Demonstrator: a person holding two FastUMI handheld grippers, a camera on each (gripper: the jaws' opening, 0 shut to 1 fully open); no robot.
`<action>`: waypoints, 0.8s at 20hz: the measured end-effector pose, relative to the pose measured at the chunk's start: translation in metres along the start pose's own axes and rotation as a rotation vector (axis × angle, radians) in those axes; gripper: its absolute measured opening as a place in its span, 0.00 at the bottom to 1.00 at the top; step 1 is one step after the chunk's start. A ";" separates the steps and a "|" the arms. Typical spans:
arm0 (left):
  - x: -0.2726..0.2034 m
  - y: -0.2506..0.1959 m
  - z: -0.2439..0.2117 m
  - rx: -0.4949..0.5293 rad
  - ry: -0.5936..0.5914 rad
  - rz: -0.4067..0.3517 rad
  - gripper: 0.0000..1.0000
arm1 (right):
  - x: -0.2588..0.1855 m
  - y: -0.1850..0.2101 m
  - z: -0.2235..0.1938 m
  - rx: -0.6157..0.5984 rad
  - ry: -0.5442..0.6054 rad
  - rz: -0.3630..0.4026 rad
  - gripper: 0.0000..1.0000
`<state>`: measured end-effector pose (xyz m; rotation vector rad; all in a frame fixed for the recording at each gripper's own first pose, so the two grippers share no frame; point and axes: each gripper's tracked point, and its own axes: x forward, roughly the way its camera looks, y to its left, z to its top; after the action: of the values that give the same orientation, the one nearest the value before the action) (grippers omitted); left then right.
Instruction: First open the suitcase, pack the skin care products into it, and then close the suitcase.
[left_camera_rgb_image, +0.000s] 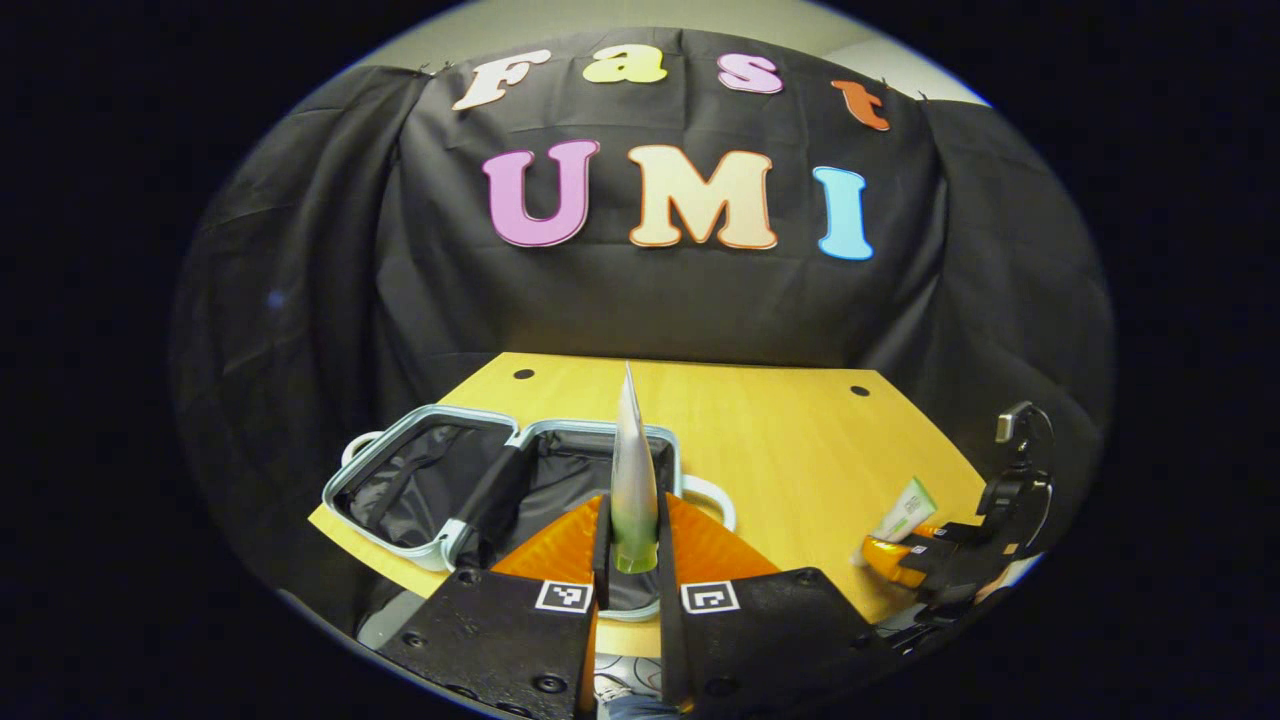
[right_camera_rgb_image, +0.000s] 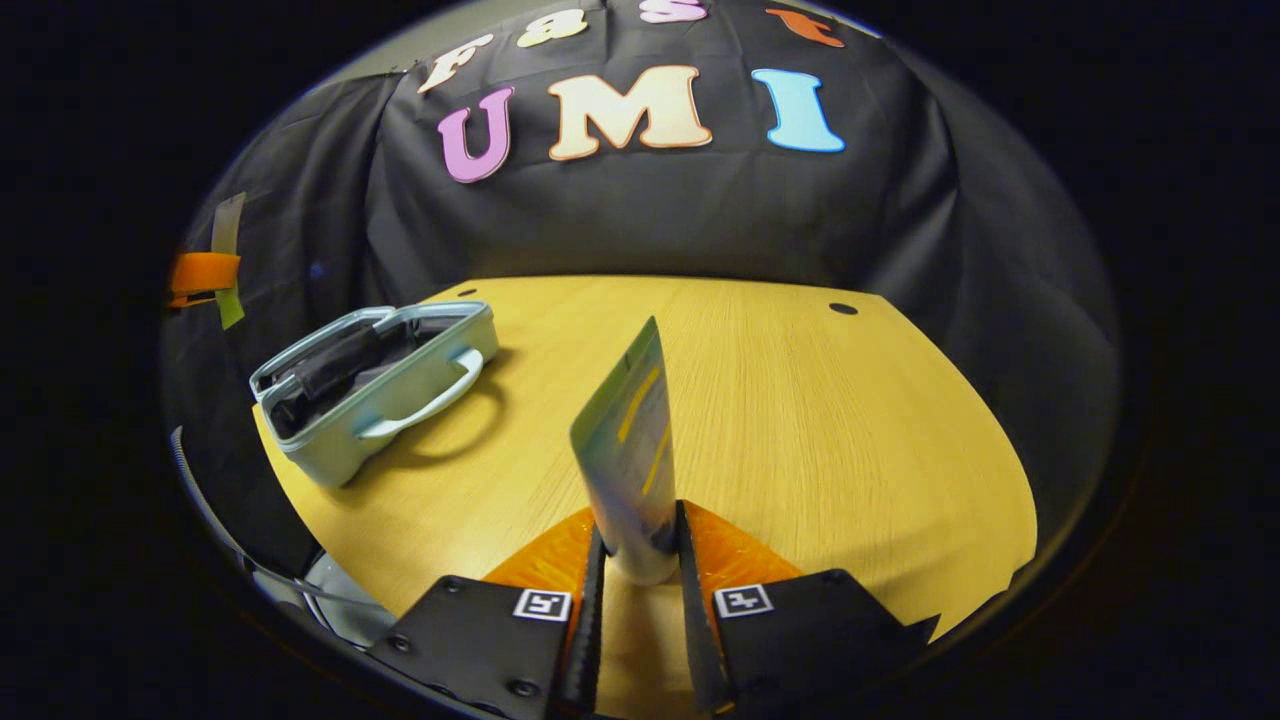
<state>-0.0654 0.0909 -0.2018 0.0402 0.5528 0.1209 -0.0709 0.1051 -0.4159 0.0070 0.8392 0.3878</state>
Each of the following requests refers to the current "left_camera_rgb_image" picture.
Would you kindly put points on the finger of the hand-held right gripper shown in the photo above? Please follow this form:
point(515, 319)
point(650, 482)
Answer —
point(955, 537)
point(900, 565)

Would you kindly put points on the black backdrop cloth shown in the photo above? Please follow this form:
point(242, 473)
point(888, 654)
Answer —
point(650, 300)

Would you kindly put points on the white green-label skin care tube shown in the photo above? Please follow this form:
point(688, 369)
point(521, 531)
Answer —
point(905, 510)

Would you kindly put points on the light blue suitcase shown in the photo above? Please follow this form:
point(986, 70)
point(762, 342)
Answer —
point(420, 480)

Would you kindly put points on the person's leg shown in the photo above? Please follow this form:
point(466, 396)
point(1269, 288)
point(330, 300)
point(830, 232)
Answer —
point(640, 708)

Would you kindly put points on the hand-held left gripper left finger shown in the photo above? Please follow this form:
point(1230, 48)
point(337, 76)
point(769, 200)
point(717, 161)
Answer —
point(602, 565)

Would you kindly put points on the silver green skin care tube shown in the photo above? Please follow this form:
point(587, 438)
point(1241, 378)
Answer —
point(634, 470)

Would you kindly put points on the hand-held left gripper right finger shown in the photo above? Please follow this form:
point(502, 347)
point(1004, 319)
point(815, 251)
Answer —
point(666, 570)

